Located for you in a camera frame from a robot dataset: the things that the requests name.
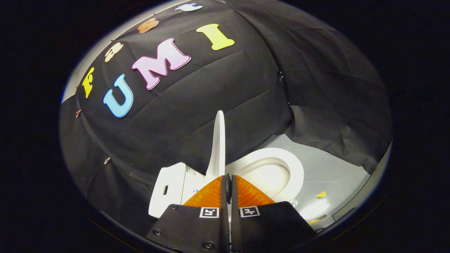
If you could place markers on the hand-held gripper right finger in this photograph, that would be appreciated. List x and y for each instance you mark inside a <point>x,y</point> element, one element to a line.
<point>267,228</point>

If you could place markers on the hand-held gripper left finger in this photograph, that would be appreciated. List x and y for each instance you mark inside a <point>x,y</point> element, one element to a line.
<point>197,232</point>

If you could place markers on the white toilet lid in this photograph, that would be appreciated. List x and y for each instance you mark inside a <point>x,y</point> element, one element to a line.
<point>219,140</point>

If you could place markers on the white toilet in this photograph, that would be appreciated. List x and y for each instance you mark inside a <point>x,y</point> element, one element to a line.
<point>175,200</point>

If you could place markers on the yellow floor tape piece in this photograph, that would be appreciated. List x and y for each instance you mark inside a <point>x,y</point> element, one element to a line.
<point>321,194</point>
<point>313,221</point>

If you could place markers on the silver cloth clip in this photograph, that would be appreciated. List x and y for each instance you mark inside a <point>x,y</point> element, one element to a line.
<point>106,160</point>

